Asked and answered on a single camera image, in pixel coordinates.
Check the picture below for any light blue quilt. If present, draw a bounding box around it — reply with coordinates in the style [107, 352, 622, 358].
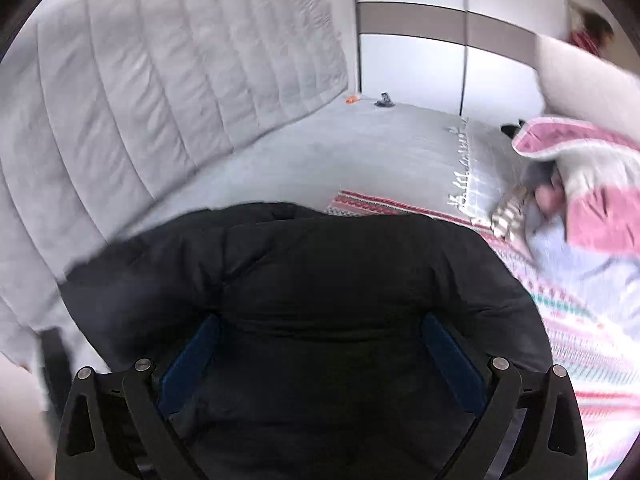
[522, 195, 640, 313]

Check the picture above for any white wardrobe with grey band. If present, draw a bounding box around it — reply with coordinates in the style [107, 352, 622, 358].
[352, 0, 568, 118]

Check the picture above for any white checked fringed cloth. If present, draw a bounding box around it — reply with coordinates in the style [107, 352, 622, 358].
[444, 119, 526, 227]

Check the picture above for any pink velvet blanket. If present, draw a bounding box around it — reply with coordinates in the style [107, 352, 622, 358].
[511, 116, 640, 257]

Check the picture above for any striped patterned blanket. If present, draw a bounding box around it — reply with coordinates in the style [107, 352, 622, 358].
[325, 190, 640, 466]

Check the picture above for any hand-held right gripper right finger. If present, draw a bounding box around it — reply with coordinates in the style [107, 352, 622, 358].
[420, 312, 589, 480]

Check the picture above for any grey quilted headboard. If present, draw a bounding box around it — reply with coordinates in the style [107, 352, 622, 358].
[0, 0, 351, 371]

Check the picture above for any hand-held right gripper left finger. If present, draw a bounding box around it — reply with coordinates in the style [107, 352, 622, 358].
[54, 313, 222, 480]

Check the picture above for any white duvet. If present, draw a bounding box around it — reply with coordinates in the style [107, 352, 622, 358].
[536, 35, 640, 128]

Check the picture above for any black puffer jacket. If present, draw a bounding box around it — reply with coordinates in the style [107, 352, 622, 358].
[60, 202, 553, 480]

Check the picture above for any beige striped cloth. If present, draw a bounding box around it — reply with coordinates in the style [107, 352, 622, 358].
[490, 187, 533, 239]

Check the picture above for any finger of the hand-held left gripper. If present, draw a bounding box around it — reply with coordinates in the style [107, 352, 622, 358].
[40, 329, 72, 411]

